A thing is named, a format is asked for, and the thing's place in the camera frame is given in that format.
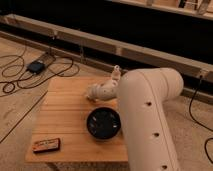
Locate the wooden table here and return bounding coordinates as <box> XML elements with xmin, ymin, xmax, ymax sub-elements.
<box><xmin>25</xmin><ymin>76</ymin><xmax>128</xmax><ymax>164</ymax></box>

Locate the black floor cable left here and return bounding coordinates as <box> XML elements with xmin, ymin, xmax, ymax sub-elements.
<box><xmin>0</xmin><ymin>43</ymin><xmax>81</xmax><ymax>144</ymax></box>

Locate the black floor cable right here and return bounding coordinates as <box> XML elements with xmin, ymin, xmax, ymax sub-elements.
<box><xmin>188</xmin><ymin>77</ymin><xmax>213</xmax><ymax>165</ymax></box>

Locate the black floor cable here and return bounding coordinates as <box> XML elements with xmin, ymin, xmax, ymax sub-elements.
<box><xmin>0</xmin><ymin>43</ymin><xmax>81</xmax><ymax>144</ymax></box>
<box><xmin>188</xmin><ymin>77</ymin><xmax>213</xmax><ymax>165</ymax></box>

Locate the clear plastic bottle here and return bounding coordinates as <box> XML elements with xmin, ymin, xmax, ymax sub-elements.
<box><xmin>111</xmin><ymin>65</ymin><xmax>121</xmax><ymax>80</ymax></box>

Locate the black bowl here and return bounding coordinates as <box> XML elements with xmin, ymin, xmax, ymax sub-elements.
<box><xmin>86</xmin><ymin>107</ymin><xmax>121</xmax><ymax>140</ymax></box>

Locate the blue power adapter box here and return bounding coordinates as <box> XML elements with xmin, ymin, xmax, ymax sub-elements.
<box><xmin>27</xmin><ymin>61</ymin><xmax>45</xmax><ymax>74</ymax></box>

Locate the long wooden beam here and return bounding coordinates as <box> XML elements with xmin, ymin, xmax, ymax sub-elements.
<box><xmin>0</xmin><ymin>14</ymin><xmax>213</xmax><ymax>83</ymax></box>

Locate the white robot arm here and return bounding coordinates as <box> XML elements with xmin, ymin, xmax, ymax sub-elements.
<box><xmin>86</xmin><ymin>68</ymin><xmax>184</xmax><ymax>171</ymax></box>

